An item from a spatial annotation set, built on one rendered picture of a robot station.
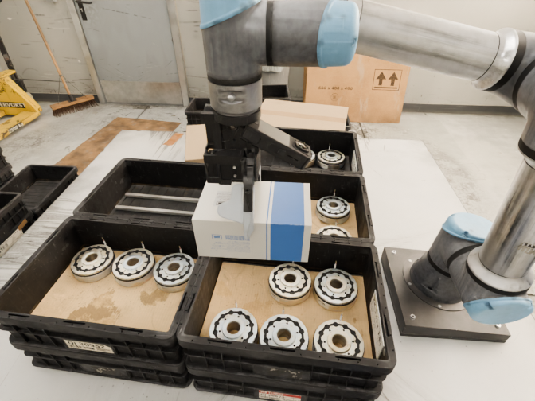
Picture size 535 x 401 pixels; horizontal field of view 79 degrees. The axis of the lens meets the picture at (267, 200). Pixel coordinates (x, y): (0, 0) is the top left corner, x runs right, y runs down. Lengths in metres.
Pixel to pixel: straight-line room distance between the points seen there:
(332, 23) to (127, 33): 3.68
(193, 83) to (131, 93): 0.75
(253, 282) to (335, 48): 0.59
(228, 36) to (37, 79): 4.44
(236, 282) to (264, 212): 0.33
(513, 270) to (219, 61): 0.63
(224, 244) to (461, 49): 0.49
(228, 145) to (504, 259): 0.54
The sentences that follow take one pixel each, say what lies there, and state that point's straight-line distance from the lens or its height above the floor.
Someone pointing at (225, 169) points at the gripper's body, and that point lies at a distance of 0.52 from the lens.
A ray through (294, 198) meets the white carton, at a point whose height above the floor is 1.14.
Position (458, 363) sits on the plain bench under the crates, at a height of 0.70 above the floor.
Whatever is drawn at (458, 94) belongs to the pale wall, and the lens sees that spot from 4.24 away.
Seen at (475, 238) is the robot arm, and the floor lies 0.98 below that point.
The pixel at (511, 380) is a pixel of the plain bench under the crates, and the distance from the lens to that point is 1.03.
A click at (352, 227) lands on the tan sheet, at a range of 1.01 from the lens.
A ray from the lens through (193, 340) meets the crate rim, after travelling 0.66.
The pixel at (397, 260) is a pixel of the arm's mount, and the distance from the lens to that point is 1.06.
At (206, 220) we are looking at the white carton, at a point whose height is 1.14.
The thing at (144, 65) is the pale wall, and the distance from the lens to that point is 4.07.
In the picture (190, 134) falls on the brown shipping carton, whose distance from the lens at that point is 1.44.
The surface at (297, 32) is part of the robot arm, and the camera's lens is 0.43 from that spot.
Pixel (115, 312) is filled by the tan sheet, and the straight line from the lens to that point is 0.87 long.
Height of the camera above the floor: 1.50
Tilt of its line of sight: 38 degrees down
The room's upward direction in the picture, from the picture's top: straight up
